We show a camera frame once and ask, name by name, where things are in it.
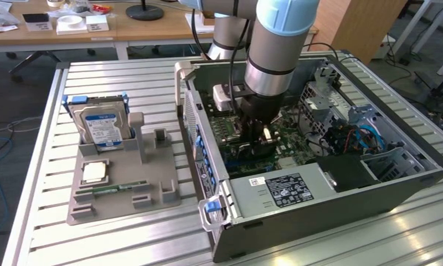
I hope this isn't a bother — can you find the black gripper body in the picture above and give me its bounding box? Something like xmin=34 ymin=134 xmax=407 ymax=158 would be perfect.
xmin=239 ymin=94 xmax=283 ymax=124

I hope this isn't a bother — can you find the graphics card with black cooler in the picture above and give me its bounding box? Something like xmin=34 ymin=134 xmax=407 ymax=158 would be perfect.
xmin=224 ymin=140 xmax=278 ymax=163

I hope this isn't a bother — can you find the green motherboard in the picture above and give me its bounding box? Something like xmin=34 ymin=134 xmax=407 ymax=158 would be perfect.
xmin=206 ymin=95 xmax=318 ymax=180

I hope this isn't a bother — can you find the silver power supply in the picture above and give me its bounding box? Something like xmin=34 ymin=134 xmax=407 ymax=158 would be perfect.
xmin=224 ymin=162 xmax=336 ymax=222

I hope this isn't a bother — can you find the grey parts rack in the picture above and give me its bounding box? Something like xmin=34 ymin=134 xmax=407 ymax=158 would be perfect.
xmin=65 ymin=112 xmax=182 ymax=226

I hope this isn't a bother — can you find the white paper stack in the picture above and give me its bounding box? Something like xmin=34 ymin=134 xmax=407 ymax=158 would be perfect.
xmin=184 ymin=12 xmax=215 ymax=34

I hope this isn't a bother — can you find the open dark PC case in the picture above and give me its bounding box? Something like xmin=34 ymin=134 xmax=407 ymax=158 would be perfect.
xmin=173 ymin=54 xmax=443 ymax=263

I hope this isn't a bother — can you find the silver disk bay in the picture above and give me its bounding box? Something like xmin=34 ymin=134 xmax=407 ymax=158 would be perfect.
xmin=359 ymin=146 xmax=425 ymax=183

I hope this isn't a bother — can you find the hard disk in blue carrier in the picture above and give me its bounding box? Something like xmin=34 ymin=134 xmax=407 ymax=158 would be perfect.
xmin=62 ymin=93 xmax=130 ymax=152

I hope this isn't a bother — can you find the wooden cabinet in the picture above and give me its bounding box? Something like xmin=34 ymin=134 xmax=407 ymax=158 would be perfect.
xmin=310 ymin=0 xmax=408 ymax=63

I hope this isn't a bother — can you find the green RAM stick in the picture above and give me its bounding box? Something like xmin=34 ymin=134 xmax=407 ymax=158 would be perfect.
xmin=75 ymin=181 xmax=149 ymax=195

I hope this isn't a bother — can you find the silver CPU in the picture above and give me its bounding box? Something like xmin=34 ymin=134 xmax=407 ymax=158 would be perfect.
xmin=81 ymin=162 xmax=107 ymax=182

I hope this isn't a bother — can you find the black round lamp base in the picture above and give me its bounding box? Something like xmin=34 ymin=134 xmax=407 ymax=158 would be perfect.
xmin=125 ymin=0 xmax=165 ymax=22

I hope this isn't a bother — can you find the white cube box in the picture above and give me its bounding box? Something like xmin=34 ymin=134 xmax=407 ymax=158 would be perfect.
xmin=85 ymin=15 xmax=109 ymax=33

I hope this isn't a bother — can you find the white flat box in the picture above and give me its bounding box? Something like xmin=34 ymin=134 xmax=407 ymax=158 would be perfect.
xmin=55 ymin=23 xmax=89 ymax=36

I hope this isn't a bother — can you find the white tape roll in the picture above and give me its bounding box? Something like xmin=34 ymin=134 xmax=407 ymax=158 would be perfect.
xmin=57 ymin=15 xmax=82 ymax=28

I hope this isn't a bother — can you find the black chair base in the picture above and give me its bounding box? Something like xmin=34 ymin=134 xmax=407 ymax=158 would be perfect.
xmin=6 ymin=49 xmax=62 ymax=83

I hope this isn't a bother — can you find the black topped white box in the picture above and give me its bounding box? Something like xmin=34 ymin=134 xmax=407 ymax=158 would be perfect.
xmin=22 ymin=13 xmax=53 ymax=32

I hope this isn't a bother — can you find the clear plastic bag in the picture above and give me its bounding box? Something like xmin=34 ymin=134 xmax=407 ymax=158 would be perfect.
xmin=0 ymin=1 xmax=19 ymax=25

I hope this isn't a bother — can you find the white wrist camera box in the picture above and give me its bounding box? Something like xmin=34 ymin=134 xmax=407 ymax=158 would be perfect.
xmin=212 ymin=84 xmax=244 ymax=111

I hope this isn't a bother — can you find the blue wire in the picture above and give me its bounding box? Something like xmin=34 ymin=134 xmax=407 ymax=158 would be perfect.
xmin=358 ymin=126 xmax=387 ymax=153

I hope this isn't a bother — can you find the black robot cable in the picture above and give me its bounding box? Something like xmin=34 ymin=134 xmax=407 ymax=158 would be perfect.
xmin=190 ymin=0 xmax=251 ymax=111

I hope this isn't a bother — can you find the white floor cable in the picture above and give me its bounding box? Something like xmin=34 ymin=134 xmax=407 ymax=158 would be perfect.
xmin=0 ymin=115 xmax=41 ymax=132

